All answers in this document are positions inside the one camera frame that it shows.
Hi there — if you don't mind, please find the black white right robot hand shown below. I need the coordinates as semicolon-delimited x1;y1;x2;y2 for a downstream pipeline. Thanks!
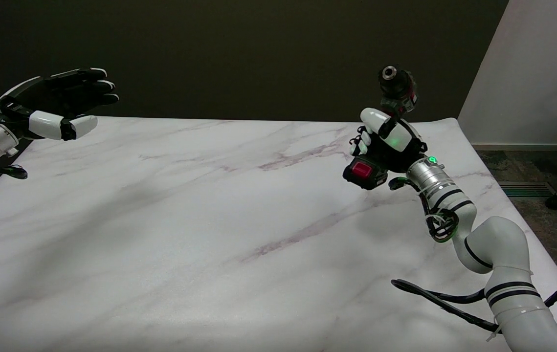
349;108;428;174

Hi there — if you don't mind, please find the black green wrist cable loop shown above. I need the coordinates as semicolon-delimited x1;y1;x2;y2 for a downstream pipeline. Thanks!
388;177;460;244

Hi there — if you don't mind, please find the long black arm cable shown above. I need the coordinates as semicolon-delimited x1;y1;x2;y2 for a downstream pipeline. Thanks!
391;279;557;335

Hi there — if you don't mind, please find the striped floor vent grille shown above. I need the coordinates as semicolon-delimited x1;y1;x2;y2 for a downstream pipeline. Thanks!
498;182;557;198

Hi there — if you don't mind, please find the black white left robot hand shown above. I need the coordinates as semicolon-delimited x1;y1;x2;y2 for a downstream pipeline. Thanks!
0;67;120;141

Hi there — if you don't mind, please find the green red power screwdriver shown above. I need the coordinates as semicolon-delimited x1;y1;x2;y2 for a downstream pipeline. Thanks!
342;65;419;191

